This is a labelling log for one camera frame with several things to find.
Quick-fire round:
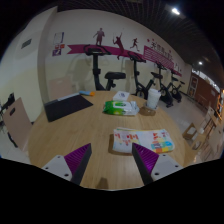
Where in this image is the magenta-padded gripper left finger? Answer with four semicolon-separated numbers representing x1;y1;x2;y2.
41;143;93;186

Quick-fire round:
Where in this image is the group of wooden chairs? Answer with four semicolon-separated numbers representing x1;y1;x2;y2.
182;106;224;159

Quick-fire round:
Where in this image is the blue orange marker pen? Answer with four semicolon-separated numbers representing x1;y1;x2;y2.
78;90;96;97

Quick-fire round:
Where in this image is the round wooden coaster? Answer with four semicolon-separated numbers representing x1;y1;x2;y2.
139;103;158;117

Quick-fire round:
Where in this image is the brown wooden cabinet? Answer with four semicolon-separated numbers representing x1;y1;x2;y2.
188;73;221;111

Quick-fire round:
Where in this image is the white paper cup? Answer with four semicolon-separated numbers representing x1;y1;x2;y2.
146;88;162;111

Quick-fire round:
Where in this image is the grey wall sign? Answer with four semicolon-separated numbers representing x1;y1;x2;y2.
20;38;33;50

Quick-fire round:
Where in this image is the purple red wall poster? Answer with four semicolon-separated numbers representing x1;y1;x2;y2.
52;43;66;57

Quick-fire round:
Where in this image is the black tablet case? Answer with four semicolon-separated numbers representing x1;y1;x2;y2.
43;93;94;123

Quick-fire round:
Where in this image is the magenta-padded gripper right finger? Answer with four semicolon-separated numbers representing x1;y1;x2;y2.
131;142;184;186

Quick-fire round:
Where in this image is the green white wet wipes pack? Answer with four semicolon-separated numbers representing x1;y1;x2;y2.
102;100;140;117

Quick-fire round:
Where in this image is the small white tissue box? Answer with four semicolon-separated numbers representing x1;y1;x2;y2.
112;90;131;102

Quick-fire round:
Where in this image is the black exercise bike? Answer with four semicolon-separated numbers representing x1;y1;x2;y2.
127;51;158;100
169;70;186;104
150;62;175;108
83;44;127;92

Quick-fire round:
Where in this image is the white blue wall poster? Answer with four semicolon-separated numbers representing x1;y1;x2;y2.
53;32;65;45

